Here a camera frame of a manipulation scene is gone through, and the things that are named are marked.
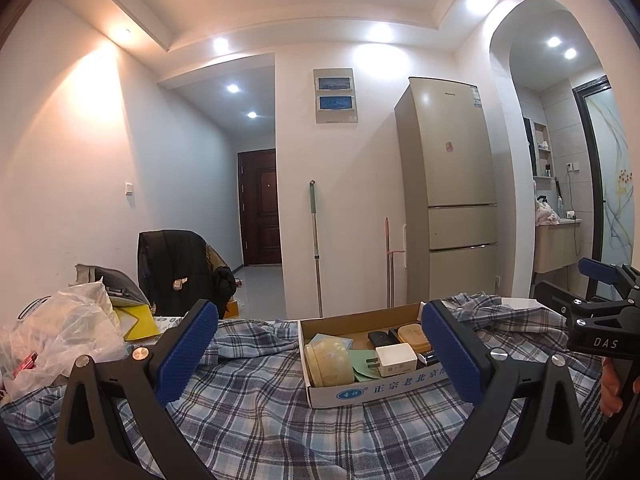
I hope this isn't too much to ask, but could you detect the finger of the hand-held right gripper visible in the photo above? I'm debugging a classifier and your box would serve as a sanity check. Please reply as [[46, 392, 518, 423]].
[[578, 257, 640, 292], [534, 280, 584, 319]]

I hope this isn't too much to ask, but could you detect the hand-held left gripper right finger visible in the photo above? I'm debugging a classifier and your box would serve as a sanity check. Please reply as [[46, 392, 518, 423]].
[[421, 299, 587, 480]]

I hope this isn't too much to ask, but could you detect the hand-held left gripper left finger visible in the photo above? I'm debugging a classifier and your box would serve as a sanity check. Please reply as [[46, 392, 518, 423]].
[[54, 298, 221, 480]]

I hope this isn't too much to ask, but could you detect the amber translucent case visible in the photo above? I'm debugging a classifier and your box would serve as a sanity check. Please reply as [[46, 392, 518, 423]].
[[397, 323, 431, 353]]

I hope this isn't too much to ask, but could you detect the white charger plug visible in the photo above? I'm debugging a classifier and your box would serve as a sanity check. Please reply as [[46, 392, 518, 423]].
[[366, 342, 418, 378]]

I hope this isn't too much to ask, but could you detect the black remote control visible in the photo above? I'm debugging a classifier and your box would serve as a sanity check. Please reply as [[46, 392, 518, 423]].
[[368, 330, 401, 350]]

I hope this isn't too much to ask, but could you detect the cardboard box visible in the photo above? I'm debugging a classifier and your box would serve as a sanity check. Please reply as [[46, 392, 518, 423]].
[[298, 301, 451, 408]]

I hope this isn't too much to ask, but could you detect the green snap pouch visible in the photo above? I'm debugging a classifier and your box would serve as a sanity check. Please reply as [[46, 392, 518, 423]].
[[347, 349, 383, 383]]

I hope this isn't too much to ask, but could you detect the small grey box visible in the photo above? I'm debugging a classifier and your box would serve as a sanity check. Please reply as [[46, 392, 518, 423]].
[[312, 332, 353, 351]]

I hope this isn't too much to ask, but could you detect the cream round jar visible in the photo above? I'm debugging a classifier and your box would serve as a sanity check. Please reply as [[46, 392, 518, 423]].
[[304, 337, 355, 388]]

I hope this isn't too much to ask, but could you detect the person's right hand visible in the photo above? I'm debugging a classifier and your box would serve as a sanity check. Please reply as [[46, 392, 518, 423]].
[[600, 357, 640, 418]]

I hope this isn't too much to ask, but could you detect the beige vanity cabinet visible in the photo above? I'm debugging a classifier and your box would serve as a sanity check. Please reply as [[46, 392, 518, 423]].
[[534, 220, 582, 273]]

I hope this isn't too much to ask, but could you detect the yellow paper bag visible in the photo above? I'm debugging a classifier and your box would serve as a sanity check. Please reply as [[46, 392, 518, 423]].
[[112, 302, 162, 342]]

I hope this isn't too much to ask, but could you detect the blue plaid shirt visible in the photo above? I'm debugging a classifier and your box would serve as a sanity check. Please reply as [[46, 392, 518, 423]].
[[0, 291, 603, 480]]

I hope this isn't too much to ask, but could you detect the chair with black jacket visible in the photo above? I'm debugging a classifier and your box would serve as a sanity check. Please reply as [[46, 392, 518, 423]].
[[137, 230, 236, 318]]

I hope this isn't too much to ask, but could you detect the floral glass door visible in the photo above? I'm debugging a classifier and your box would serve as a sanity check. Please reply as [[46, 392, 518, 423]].
[[572, 75, 640, 271]]

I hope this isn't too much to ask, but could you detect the grey bag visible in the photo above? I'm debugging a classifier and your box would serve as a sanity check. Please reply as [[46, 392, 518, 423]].
[[75, 264, 150, 307]]

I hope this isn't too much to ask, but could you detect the pink broom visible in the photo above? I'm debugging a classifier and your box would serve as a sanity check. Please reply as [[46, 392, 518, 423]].
[[384, 216, 407, 308]]

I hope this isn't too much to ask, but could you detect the clear plastic bag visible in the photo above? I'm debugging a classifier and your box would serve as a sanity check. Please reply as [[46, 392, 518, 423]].
[[0, 282, 128, 401]]

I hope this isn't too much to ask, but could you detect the beige refrigerator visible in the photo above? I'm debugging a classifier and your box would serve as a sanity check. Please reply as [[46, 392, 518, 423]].
[[394, 76, 500, 306]]

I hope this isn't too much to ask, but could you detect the brown door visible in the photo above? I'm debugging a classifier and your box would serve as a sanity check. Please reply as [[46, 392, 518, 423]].
[[237, 149, 282, 267]]

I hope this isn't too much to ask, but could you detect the wall niche shelf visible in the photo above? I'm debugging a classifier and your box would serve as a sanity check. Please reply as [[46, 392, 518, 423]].
[[531, 121, 555, 178]]

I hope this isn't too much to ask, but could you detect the grey handled mop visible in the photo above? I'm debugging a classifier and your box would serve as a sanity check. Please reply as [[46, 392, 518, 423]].
[[309, 179, 324, 318]]

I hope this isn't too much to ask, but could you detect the wall electrical panel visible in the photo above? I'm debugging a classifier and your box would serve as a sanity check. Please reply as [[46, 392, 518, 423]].
[[313, 67, 360, 124]]

